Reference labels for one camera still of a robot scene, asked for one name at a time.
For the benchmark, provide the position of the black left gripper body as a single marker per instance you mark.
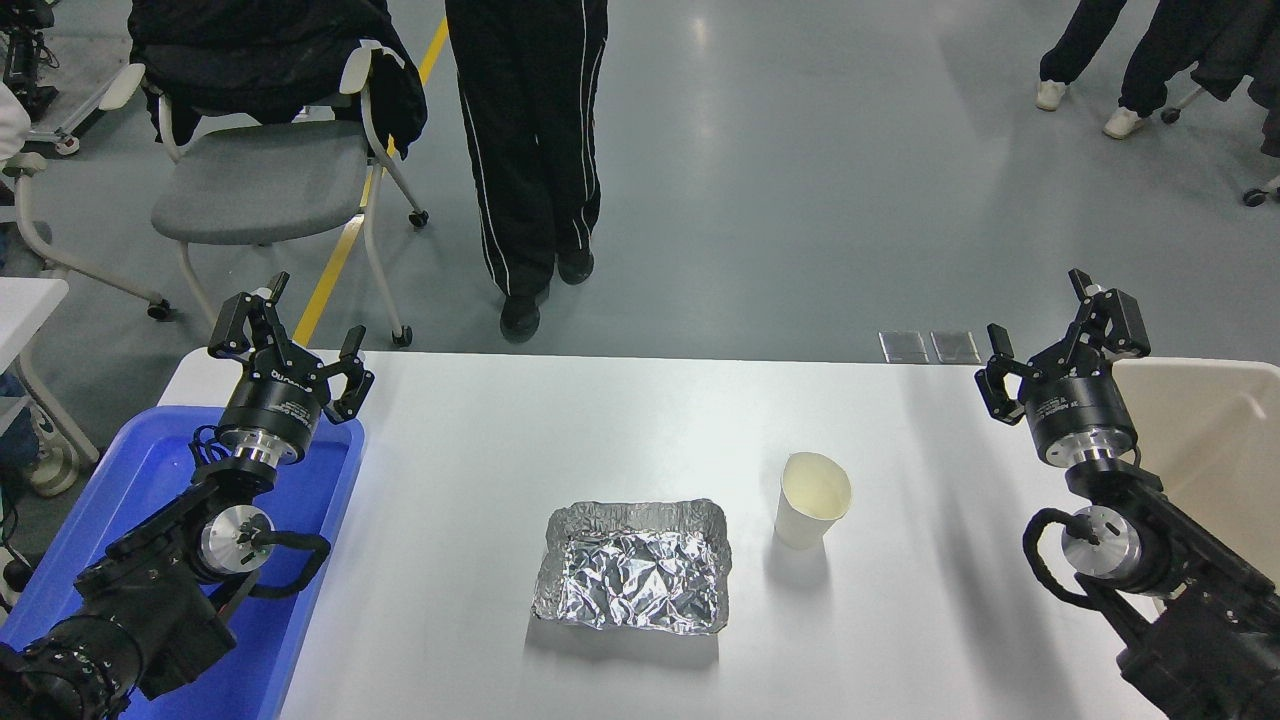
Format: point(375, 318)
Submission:
point(275, 400)

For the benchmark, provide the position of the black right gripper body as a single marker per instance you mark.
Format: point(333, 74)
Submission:
point(1080, 415)

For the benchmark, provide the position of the white paper cup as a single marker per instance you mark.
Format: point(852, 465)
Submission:
point(808, 520)

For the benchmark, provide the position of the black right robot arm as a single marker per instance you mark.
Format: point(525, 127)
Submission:
point(1200, 620)

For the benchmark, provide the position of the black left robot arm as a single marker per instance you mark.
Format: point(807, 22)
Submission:
point(150, 590)

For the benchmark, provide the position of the metal floor plate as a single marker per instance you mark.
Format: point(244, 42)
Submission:
point(904, 347)
point(955, 347)

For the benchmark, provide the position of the large pale plastic bin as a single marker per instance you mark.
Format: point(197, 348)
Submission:
point(1220, 440)

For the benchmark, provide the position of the blue plastic tray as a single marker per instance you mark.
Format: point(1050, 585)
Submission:
point(150, 470)

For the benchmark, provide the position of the grey seat rolling chair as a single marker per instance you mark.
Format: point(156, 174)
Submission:
point(250, 180)

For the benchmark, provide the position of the small white table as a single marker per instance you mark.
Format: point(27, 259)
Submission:
point(25, 310)

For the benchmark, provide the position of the black jacket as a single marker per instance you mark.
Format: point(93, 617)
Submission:
point(250, 50)
point(1240, 50)

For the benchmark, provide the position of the crumpled silver foil tray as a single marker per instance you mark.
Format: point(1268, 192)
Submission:
point(635, 575)

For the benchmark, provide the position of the black equipment stand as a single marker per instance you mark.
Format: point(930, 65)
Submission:
point(25, 60)

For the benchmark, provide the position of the white frame rolling chair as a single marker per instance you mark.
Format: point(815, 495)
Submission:
point(22, 165)
point(1170, 116)

